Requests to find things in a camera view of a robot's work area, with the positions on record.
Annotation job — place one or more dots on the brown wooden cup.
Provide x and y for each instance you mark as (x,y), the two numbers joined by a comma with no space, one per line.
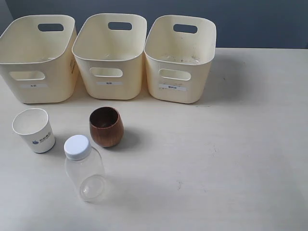
(106,127)

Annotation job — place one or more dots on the white paper cup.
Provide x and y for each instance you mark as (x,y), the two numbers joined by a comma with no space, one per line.
(33,126)

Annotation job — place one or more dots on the middle cream plastic bin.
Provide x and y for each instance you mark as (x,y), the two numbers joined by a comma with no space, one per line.
(109,53)

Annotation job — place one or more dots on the left cream plastic bin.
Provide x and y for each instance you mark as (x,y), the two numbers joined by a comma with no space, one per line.
(36,59)

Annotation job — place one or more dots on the right cream plastic bin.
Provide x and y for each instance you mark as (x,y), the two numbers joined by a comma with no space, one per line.
(179,51)

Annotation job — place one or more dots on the cream plastic bin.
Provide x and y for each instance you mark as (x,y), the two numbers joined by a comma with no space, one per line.
(109,53)
(179,51)
(36,59)

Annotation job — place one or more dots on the clear plastic bottle white cap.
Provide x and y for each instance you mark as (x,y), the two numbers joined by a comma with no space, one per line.
(84,167)

